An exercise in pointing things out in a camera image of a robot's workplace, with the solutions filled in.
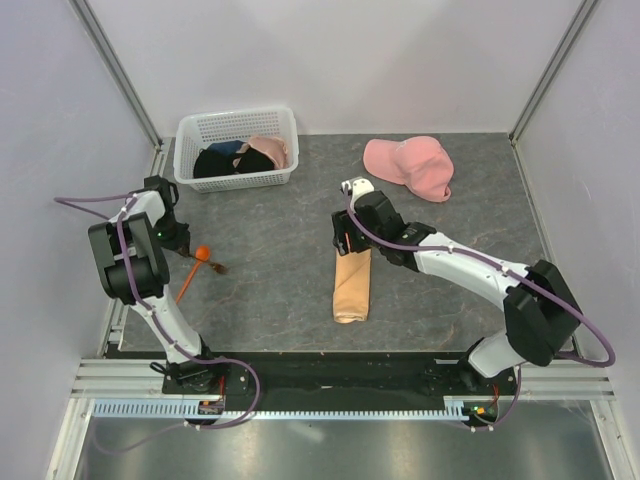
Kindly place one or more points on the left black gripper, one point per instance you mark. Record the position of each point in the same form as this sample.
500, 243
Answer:
181, 243

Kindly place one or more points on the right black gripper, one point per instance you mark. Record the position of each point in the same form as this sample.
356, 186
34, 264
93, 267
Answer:
341, 226

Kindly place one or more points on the orange handled spoon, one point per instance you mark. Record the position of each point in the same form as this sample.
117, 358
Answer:
186, 283

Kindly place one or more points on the peach cloth napkin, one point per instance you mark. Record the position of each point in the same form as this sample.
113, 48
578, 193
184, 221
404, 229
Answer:
351, 296

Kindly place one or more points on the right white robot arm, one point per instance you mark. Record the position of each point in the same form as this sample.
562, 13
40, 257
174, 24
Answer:
538, 307

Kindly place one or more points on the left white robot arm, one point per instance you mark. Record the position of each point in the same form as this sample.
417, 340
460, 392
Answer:
129, 252

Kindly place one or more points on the pink baseball cap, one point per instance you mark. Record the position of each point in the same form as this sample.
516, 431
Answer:
419, 163

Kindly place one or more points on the black cap in basket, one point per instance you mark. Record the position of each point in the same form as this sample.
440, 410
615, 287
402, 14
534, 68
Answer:
215, 164

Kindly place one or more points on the blue cap in basket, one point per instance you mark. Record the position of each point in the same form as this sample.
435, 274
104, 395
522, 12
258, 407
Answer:
227, 147

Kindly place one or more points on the white plastic basket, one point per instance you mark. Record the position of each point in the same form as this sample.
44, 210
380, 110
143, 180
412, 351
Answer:
196, 132

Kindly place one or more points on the light pink cap in basket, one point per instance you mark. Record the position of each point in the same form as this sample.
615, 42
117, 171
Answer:
272, 147

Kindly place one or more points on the aluminium front rail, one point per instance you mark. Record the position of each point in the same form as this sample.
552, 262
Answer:
561, 380

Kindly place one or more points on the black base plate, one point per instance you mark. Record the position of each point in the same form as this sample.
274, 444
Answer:
356, 380

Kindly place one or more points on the left aluminium frame post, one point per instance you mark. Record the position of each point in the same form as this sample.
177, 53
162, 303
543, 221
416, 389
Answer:
106, 51

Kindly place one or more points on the aluminium frame post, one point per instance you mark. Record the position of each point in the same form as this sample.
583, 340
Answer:
568, 40
106, 51

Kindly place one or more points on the white slotted cable duct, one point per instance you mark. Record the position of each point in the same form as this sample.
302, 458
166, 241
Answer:
194, 409

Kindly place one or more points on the right aluminium frame post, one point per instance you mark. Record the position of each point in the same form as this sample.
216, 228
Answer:
568, 40

